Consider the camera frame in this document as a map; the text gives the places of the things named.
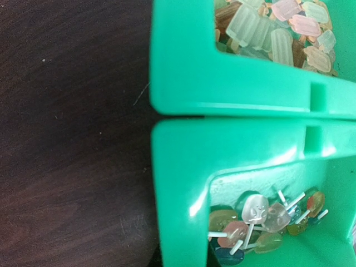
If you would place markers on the green bin compartment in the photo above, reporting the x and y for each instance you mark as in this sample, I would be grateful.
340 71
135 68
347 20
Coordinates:
198 164
189 76

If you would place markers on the lollipop candies pile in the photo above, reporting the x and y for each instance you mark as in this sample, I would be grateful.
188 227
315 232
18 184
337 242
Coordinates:
260 225

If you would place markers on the yellow candies pile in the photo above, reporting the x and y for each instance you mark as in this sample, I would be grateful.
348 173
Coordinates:
291 33

